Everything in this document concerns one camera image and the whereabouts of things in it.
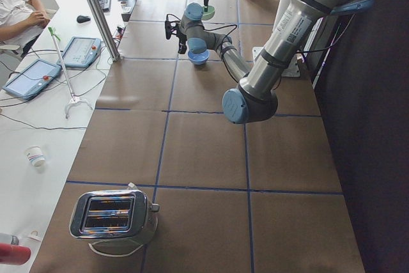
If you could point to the blue bowl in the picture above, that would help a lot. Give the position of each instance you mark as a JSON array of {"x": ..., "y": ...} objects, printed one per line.
[{"x": 198, "y": 59}]

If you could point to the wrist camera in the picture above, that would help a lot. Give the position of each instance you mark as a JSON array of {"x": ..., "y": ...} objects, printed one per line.
[{"x": 171, "y": 28}]

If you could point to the near teach pendant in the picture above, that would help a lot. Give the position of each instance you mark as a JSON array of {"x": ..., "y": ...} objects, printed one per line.
[{"x": 32, "y": 80}]

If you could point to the silver toaster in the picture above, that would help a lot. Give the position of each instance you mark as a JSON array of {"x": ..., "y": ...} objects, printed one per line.
[{"x": 115, "y": 220}]

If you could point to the green bowl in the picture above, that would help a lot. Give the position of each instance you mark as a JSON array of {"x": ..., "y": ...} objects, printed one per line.
[{"x": 208, "y": 12}]

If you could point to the far teach pendant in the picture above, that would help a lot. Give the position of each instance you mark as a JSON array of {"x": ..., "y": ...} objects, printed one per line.
[{"x": 81, "y": 52}]

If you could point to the paper cup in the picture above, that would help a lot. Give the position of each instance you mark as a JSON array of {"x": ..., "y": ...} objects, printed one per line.
[{"x": 35, "y": 156}]

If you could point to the aluminium frame post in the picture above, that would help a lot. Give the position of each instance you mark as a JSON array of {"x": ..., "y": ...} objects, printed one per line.
[{"x": 104, "y": 30}]

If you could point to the reacher grabber stick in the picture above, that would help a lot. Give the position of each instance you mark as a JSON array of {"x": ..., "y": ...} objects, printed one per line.
[{"x": 75, "y": 99}]

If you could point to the black computer mouse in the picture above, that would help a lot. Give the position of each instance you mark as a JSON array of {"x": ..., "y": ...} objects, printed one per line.
[{"x": 82, "y": 19}]

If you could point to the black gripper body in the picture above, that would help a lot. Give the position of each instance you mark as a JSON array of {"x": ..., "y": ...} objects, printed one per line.
[{"x": 181, "y": 36}]

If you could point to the seated person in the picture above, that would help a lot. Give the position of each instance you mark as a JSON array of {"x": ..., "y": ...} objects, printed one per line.
[{"x": 22, "y": 21}]

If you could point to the red bottle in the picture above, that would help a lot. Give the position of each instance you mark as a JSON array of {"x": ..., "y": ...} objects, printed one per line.
[{"x": 12, "y": 253}]

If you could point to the teach pendant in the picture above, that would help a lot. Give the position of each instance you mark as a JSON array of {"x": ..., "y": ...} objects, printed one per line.
[
  {"x": 81, "y": 52},
  {"x": 32, "y": 80}
]

